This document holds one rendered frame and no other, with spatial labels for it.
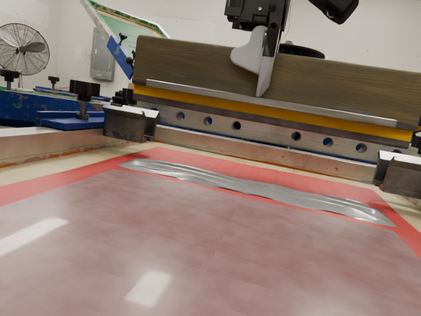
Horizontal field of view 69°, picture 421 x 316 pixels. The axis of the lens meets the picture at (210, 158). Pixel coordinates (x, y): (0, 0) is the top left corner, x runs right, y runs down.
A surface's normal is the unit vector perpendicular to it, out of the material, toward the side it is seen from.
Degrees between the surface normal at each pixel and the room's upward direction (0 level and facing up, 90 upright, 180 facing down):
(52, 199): 0
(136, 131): 90
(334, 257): 0
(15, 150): 90
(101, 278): 0
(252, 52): 83
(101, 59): 90
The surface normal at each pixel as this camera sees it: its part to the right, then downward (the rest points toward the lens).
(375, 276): 0.16, -0.97
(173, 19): -0.22, 0.15
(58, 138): 0.96, 0.19
